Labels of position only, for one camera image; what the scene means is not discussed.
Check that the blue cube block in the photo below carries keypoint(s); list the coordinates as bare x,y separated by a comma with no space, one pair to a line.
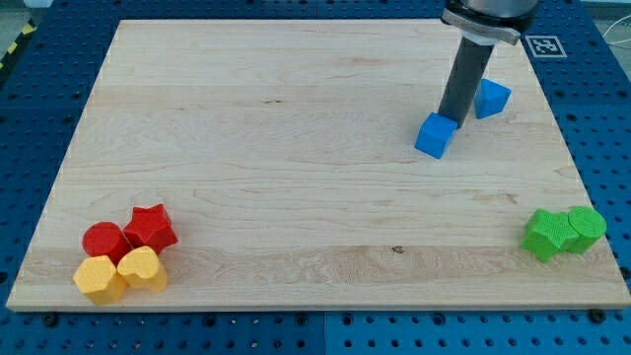
435,135

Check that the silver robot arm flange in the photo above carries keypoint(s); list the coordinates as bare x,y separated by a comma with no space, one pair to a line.
487,22

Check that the light wooden board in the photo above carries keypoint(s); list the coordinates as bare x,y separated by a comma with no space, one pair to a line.
284,153

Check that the red star block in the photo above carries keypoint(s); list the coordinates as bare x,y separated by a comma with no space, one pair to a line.
150,227

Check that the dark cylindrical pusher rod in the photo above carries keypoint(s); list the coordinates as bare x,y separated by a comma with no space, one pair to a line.
467,70

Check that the blue pentagon block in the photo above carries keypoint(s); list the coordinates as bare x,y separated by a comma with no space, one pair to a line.
490,98

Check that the yellow heart block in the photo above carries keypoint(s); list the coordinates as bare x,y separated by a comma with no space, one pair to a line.
142,268

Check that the red cylinder block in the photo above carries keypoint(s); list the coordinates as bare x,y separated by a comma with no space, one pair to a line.
106,239

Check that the yellow hexagon block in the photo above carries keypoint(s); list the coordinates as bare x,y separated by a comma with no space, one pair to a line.
97,279

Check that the green star block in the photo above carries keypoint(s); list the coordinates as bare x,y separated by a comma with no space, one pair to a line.
548,234

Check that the white fiducial marker tag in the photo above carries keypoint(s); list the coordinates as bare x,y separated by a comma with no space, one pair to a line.
545,46

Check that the green cylinder block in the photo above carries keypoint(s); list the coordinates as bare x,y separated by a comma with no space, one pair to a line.
589,225

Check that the yellow black hazard tape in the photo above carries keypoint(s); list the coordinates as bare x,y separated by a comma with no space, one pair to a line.
19,44

